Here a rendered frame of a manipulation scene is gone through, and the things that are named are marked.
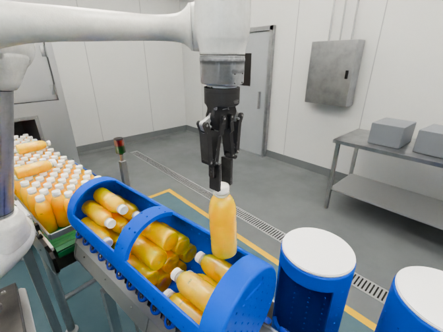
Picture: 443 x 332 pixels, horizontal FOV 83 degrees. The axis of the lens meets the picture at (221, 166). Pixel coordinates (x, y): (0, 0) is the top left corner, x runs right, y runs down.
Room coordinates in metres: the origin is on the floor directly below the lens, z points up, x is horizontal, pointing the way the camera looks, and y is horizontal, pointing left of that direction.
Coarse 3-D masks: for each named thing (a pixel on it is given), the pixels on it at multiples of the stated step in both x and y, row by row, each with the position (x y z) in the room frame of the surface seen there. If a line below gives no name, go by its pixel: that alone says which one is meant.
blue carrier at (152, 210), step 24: (120, 192) 1.11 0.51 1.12; (72, 216) 0.89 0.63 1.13; (144, 216) 0.73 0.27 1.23; (168, 216) 0.90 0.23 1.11; (96, 240) 0.74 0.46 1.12; (120, 240) 0.67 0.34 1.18; (192, 240) 0.81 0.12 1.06; (120, 264) 0.64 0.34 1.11; (192, 264) 0.75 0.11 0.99; (240, 264) 0.51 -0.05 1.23; (264, 264) 0.53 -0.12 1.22; (144, 288) 0.55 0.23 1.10; (168, 288) 0.67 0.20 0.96; (216, 288) 0.45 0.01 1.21; (240, 288) 0.44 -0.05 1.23; (264, 288) 0.52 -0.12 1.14; (168, 312) 0.47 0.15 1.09; (216, 312) 0.41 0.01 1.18; (240, 312) 0.43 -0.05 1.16; (264, 312) 0.53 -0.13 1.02
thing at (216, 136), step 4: (224, 116) 0.52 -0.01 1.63; (220, 120) 0.52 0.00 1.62; (224, 120) 0.52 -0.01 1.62; (220, 124) 0.52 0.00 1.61; (224, 124) 0.52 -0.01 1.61; (212, 128) 0.54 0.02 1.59; (220, 128) 0.52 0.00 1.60; (212, 132) 0.53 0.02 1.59; (216, 132) 0.52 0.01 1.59; (220, 132) 0.52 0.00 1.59; (212, 136) 0.53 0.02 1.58; (216, 136) 0.52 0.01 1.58; (220, 136) 0.52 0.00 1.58; (212, 140) 0.53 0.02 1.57; (216, 140) 0.52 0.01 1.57; (220, 140) 0.52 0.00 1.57; (212, 144) 0.52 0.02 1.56; (216, 144) 0.52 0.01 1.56; (220, 144) 0.52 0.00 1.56; (212, 148) 0.52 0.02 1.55; (216, 148) 0.51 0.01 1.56; (212, 152) 0.52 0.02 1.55; (216, 152) 0.51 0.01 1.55; (216, 156) 0.51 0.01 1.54; (216, 160) 0.51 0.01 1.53; (216, 164) 0.51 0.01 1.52
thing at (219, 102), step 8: (208, 88) 0.52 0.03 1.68; (232, 88) 0.52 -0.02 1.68; (208, 96) 0.52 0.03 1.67; (216, 96) 0.51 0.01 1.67; (224, 96) 0.51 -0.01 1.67; (232, 96) 0.51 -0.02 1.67; (208, 104) 0.52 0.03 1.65; (216, 104) 0.51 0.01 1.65; (224, 104) 0.51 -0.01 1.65; (232, 104) 0.51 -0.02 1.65; (208, 112) 0.52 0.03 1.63; (216, 112) 0.51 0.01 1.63; (224, 112) 0.53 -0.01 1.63; (232, 112) 0.55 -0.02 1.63; (216, 120) 0.51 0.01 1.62; (216, 128) 0.52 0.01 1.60; (224, 128) 0.54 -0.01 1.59
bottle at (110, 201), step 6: (96, 192) 0.98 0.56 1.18; (102, 192) 0.97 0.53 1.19; (108, 192) 0.97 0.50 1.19; (96, 198) 0.97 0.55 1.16; (102, 198) 0.94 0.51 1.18; (108, 198) 0.93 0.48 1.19; (114, 198) 0.92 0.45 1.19; (120, 198) 0.93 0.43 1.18; (102, 204) 0.93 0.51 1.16; (108, 204) 0.90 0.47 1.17; (114, 204) 0.90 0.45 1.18; (120, 204) 0.90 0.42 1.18; (114, 210) 0.89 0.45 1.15
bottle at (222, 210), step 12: (228, 192) 0.54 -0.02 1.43; (216, 204) 0.52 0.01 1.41; (228, 204) 0.52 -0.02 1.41; (216, 216) 0.51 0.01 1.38; (228, 216) 0.51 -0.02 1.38; (216, 228) 0.51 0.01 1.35; (228, 228) 0.51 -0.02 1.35; (216, 240) 0.52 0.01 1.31; (228, 240) 0.51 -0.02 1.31; (216, 252) 0.52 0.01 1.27; (228, 252) 0.51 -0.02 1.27
